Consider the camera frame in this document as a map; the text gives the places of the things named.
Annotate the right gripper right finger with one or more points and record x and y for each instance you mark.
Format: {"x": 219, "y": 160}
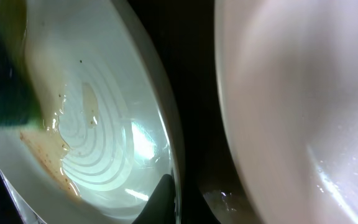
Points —
{"x": 160, "y": 208}

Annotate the pale blue plate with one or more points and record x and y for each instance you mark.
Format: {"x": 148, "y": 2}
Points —
{"x": 110, "y": 124}

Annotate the green yellow sponge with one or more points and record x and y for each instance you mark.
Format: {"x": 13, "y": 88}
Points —
{"x": 19, "y": 105}

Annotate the white plate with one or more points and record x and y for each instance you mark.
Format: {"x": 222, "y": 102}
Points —
{"x": 288, "y": 90}

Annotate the brown serving tray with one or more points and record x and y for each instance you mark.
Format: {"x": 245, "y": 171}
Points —
{"x": 183, "y": 34}

